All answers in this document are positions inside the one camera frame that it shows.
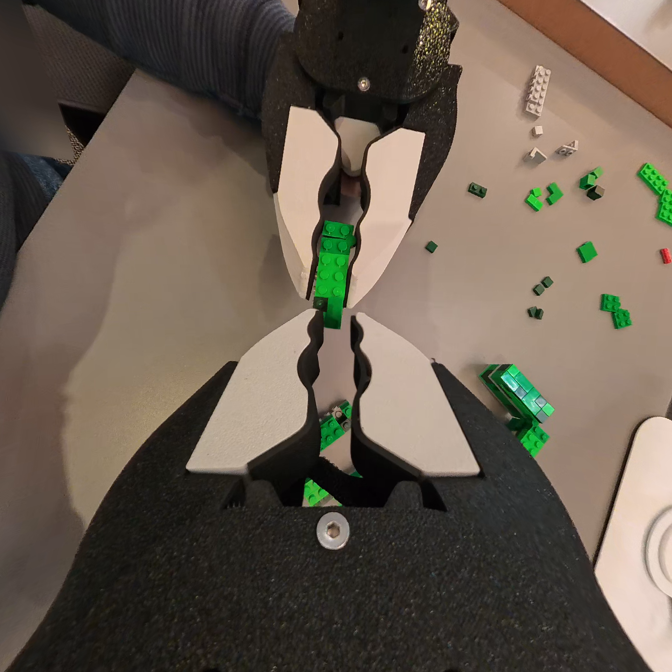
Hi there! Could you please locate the green brick assembly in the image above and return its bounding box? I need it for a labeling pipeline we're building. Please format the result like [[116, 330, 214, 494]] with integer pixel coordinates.
[[313, 220, 358, 330]]

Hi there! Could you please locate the person's body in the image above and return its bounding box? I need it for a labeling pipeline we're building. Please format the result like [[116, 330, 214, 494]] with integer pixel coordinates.
[[0, 152, 73, 310]]

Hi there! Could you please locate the large green brick plate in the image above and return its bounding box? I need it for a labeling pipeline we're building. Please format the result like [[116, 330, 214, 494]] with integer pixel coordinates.
[[637, 163, 672, 228]]

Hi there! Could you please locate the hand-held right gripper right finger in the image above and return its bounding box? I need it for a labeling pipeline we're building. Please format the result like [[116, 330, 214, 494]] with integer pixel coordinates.
[[349, 313, 482, 478]]

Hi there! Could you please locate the green brick build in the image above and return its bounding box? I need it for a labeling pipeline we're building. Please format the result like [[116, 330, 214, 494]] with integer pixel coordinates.
[[479, 363, 555, 459]]

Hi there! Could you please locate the white book stand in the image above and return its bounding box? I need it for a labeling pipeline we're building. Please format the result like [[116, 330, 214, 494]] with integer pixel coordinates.
[[593, 416, 672, 672]]

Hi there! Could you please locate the green stepped brick plate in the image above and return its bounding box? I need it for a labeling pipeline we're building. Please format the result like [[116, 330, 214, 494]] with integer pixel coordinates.
[[601, 293, 633, 330]]

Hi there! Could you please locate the grey fabric chair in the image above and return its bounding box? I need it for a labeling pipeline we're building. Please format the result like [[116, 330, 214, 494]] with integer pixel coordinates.
[[21, 0, 137, 158]]

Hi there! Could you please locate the person's left forearm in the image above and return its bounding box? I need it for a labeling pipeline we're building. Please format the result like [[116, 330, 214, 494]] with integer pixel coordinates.
[[31, 0, 297, 123]]

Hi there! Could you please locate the long light grey brick plate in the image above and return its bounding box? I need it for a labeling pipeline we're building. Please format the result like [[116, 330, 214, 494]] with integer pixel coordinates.
[[525, 65, 552, 117]]

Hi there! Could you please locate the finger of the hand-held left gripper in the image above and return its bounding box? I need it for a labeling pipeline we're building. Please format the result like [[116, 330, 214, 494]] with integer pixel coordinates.
[[273, 105, 342, 302], [346, 127, 427, 308]]

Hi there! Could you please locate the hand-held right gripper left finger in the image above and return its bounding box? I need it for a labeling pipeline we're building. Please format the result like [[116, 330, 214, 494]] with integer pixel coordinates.
[[186, 309, 324, 477]]

